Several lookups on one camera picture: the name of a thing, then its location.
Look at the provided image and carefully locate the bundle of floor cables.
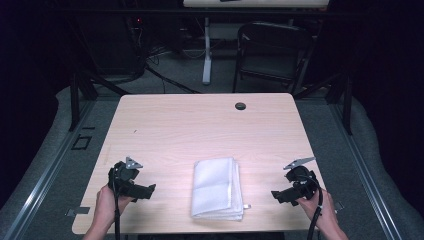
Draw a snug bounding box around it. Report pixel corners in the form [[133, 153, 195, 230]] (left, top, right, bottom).
[[126, 16, 202, 95]]

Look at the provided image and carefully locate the person's right hand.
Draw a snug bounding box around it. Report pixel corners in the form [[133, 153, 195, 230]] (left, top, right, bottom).
[[295, 187, 338, 232]]

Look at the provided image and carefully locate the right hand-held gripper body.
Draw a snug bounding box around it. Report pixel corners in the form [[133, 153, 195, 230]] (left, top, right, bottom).
[[283, 156, 321, 201]]

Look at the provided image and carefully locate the aluminium floor rail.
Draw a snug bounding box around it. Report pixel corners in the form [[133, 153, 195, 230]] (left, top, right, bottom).
[[327, 102, 404, 240], [0, 99, 98, 240]]

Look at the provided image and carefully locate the black metal stand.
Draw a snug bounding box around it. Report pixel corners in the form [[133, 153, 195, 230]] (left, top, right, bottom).
[[293, 70, 354, 136], [67, 70, 132, 133]]

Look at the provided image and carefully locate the person's left hand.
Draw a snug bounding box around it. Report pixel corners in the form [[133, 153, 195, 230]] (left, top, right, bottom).
[[95, 184, 135, 228]]

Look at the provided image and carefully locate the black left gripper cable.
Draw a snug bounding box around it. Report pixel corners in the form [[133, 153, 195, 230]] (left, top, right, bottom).
[[111, 166, 122, 240]]

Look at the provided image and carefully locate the white desk leg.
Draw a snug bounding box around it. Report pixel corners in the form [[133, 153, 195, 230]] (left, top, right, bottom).
[[201, 16, 214, 86]]

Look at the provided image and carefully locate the black folding chair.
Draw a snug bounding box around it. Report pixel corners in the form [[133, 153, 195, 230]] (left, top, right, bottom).
[[231, 21, 316, 96]]

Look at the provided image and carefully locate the white cloth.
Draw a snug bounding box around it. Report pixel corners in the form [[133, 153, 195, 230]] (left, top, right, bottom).
[[190, 156, 245, 222]]

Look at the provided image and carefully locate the dark cabinet with red light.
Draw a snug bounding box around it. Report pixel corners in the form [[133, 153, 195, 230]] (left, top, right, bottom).
[[79, 13, 148, 76]]

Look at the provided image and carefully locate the black tape square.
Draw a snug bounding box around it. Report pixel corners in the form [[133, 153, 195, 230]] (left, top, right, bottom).
[[70, 133, 94, 151]]

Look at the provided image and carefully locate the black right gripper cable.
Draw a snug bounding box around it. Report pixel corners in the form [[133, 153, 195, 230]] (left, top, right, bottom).
[[301, 174, 325, 240]]

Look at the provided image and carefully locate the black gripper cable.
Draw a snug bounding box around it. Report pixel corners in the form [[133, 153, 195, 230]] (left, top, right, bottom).
[[111, 166, 122, 240], [301, 174, 325, 240]]

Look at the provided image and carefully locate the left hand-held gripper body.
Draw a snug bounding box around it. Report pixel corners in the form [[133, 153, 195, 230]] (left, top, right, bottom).
[[107, 156, 144, 202]]

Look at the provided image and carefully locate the black horizontal bar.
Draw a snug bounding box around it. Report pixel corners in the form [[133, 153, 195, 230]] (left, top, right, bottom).
[[49, 7, 368, 18]]

